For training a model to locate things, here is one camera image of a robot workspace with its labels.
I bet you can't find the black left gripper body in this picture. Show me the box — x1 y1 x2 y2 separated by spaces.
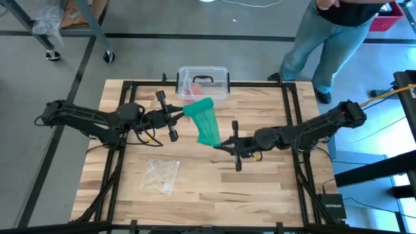
141 90 179 143

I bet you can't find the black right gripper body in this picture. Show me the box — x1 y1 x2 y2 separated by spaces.
228 120 258 173

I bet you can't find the green elastic bandage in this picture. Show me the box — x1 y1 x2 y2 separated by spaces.
182 97 222 148

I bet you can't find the large clear plastic bag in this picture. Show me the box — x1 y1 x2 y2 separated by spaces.
140 158 181 196

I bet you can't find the orange bandage roll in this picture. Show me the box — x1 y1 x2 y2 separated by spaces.
190 83 205 98

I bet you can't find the clear plastic storage box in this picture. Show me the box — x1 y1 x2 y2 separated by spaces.
176 66 231 107

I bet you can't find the black metal stand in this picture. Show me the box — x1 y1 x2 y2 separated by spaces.
334 70 416 199

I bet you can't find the brown cardboard sheet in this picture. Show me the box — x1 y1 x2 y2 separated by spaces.
60 0 108 29

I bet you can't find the person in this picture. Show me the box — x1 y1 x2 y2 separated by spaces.
266 0 396 105

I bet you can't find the crumpled clear plastic wrap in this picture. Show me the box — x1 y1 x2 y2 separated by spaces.
31 0 66 46

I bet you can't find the red plastic crate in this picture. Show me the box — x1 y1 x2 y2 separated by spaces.
369 1 406 33

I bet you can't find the black metal table frame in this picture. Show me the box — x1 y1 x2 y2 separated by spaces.
68 73 350 234

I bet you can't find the black Netgear network switch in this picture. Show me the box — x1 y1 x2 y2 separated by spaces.
318 193 347 220

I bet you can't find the grey metal cart frame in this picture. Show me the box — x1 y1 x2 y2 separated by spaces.
0 0 115 64

